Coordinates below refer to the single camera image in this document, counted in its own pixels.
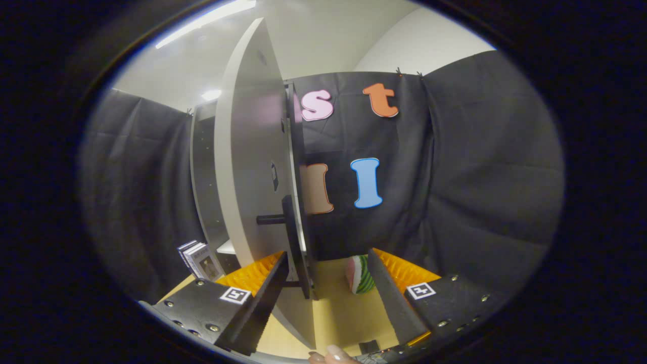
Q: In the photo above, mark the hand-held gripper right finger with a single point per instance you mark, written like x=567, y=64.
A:
x=389, y=298

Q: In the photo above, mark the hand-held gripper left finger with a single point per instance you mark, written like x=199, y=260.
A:
x=263, y=298

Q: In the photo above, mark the grey shoe cabinet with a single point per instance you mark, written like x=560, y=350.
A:
x=202, y=167

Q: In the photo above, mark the white shoe cabinet door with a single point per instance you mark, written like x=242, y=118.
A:
x=247, y=151

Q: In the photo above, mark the white cabinet shelf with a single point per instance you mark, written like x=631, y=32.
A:
x=225, y=247

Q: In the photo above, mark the watermelon slice toy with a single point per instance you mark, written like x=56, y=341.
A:
x=360, y=275

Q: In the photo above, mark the white book with photo cover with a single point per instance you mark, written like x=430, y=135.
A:
x=204, y=263

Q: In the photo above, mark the black backdrop cloth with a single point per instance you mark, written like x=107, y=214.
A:
x=480, y=177

